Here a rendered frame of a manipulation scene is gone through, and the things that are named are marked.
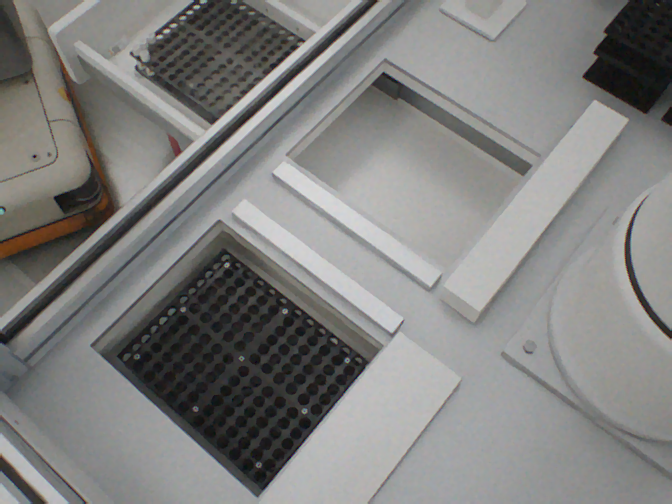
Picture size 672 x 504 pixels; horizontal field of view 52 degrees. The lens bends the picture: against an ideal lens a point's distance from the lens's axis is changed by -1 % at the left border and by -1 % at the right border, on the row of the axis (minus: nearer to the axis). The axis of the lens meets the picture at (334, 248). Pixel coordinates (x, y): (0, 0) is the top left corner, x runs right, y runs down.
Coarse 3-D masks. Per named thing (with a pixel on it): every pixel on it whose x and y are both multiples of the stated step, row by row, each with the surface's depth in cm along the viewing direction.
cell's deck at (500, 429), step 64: (576, 0) 95; (384, 64) 92; (448, 64) 90; (512, 64) 90; (576, 64) 90; (320, 128) 88; (512, 128) 86; (640, 128) 86; (256, 192) 81; (512, 192) 81; (576, 192) 81; (640, 192) 81; (192, 256) 80; (128, 320) 77; (448, 320) 74; (512, 320) 74; (64, 384) 71; (128, 384) 71; (512, 384) 71; (64, 448) 68; (128, 448) 68; (192, 448) 68; (448, 448) 68; (512, 448) 68; (576, 448) 68
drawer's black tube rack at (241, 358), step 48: (240, 288) 81; (192, 336) 78; (240, 336) 78; (288, 336) 78; (336, 336) 78; (192, 384) 76; (240, 384) 76; (288, 384) 76; (336, 384) 76; (240, 432) 73; (288, 432) 73
